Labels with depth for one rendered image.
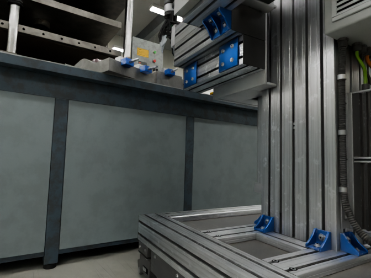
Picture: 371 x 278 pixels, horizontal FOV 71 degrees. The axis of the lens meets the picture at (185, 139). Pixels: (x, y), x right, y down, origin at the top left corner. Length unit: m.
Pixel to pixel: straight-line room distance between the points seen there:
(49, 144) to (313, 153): 0.94
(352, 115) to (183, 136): 0.84
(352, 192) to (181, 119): 0.88
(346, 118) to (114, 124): 0.89
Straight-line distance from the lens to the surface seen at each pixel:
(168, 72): 1.38
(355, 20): 0.76
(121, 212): 1.26
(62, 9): 2.29
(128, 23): 2.30
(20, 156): 1.16
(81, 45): 2.18
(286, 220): 0.86
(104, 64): 1.20
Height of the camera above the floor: 0.44
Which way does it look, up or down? 5 degrees up
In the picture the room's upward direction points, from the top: 2 degrees clockwise
